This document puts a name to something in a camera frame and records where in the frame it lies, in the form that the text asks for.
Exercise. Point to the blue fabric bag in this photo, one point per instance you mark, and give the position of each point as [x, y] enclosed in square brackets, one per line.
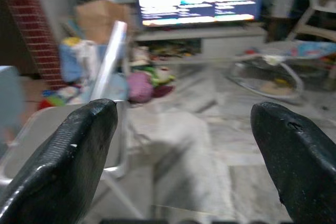
[76, 61]

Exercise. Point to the red brick pillar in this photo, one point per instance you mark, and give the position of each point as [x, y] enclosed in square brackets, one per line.
[31, 24]

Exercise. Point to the green plush toy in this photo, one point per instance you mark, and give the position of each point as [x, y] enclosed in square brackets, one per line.
[161, 75]

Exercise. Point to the white television stand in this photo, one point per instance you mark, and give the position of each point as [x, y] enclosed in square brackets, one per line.
[210, 40]

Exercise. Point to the brown cardboard box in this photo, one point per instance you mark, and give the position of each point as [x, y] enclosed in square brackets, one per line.
[102, 16]

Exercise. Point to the baby bouncer seat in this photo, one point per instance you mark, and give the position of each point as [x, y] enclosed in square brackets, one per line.
[283, 61]

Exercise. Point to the white folding chair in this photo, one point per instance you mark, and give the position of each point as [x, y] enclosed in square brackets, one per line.
[31, 134]

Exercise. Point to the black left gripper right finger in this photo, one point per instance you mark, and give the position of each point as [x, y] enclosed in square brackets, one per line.
[299, 161]

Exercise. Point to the silver metal bar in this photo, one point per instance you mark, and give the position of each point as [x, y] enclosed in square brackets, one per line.
[110, 58]

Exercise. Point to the purple plush toy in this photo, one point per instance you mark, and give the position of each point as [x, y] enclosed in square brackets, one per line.
[140, 87]

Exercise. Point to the white high chair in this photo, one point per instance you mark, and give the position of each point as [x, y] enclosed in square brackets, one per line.
[315, 11]

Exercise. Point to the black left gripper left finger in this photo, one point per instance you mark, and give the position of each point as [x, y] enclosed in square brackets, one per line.
[65, 161]

